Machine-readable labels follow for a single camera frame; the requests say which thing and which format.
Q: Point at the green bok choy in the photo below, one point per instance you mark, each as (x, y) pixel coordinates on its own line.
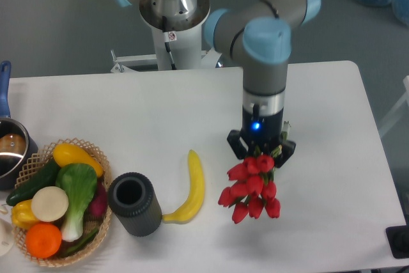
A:
(79, 182)

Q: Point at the woven wicker basket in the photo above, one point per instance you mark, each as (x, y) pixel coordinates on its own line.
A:
(34, 164)

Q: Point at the yellow bell pepper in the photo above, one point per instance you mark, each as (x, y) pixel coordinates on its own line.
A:
(23, 216)

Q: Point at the purple sweet potato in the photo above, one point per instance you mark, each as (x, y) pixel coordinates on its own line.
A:
(98, 205)

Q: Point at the green chili pepper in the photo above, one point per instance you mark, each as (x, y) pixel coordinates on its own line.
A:
(80, 244)

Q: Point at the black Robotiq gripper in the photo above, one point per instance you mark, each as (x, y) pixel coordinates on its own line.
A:
(264, 132)

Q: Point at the dark grey ribbed vase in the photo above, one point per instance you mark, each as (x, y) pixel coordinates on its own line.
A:
(131, 197)

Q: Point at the orange fruit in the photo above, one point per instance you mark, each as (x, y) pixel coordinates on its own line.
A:
(43, 240)

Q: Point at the green cucumber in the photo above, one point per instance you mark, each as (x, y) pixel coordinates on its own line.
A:
(45, 177)

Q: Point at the black device at table edge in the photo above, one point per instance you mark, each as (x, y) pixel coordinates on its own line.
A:
(397, 237)

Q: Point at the white garlic piece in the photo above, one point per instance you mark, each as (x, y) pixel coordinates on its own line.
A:
(3, 209)

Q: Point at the blue handled saucepan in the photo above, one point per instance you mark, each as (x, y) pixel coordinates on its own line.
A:
(16, 143)

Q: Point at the red tulip bouquet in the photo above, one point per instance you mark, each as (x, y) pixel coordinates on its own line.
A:
(253, 190)

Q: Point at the yellow banana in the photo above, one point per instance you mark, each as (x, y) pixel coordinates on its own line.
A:
(192, 205)

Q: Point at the yellow squash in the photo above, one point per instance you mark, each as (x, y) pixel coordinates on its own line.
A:
(66, 153)

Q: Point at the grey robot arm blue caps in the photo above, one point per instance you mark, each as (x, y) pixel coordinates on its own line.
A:
(258, 39)

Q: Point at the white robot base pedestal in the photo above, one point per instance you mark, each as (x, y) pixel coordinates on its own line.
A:
(176, 28)

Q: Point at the white round radish slice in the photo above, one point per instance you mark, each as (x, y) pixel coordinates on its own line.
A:
(49, 204)

